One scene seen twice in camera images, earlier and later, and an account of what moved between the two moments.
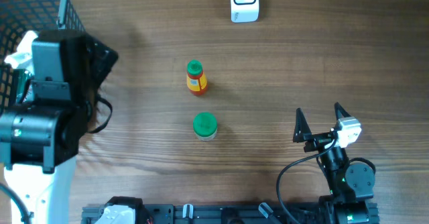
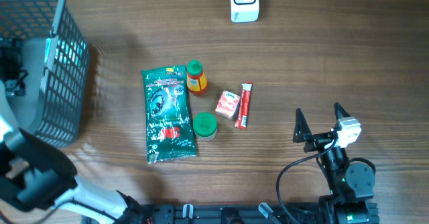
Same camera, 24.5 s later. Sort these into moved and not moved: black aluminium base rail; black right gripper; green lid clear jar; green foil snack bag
Moved: green foil snack bag
Not moved: green lid clear jar; black right gripper; black aluminium base rail
